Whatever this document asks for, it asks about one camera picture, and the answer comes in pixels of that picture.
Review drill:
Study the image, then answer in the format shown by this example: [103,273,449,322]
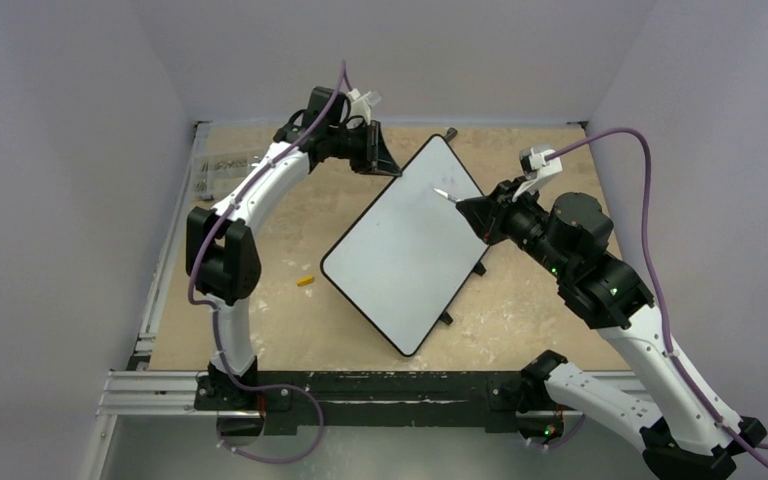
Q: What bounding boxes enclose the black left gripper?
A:
[328,120,402,177]

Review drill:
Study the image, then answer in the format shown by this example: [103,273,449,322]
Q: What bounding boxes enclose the white board marker pen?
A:
[433,188,460,204]

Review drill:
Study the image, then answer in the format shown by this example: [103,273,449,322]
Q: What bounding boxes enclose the white whiteboard black frame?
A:
[320,134,488,357]

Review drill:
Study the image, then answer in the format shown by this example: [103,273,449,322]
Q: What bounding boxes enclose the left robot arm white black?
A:
[185,87,402,409]

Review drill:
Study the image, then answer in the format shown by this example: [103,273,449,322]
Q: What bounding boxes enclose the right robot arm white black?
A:
[455,180,766,479]

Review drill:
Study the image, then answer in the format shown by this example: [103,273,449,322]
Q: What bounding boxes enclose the clear plastic screw box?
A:
[190,149,265,201]

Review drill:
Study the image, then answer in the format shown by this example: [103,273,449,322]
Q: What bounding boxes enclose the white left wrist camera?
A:
[345,89,382,128]

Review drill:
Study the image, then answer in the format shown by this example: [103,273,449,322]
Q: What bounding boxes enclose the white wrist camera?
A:
[513,144,563,201]
[345,89,382,128]

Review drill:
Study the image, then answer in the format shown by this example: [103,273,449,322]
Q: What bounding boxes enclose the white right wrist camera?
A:
[513,144,563,201]

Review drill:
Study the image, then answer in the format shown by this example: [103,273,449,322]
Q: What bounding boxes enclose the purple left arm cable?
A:
[187,59,352,392]

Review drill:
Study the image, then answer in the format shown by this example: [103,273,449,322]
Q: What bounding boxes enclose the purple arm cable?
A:
[187,59,352,392]
[546,127,768,478]

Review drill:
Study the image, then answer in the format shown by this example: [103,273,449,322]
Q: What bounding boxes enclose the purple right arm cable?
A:
[546,127,768,478]

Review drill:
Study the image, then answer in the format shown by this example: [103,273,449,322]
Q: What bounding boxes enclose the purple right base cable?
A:
[526,397,589,452]

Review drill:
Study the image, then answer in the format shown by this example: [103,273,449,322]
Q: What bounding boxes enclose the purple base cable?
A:
[215,382,326,466]
[526,397,589,452]

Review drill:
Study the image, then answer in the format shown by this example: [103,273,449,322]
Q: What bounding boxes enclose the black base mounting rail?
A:
[194,368,576,440]

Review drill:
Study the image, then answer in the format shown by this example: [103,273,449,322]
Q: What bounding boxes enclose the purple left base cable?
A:
[215,382,326,466]

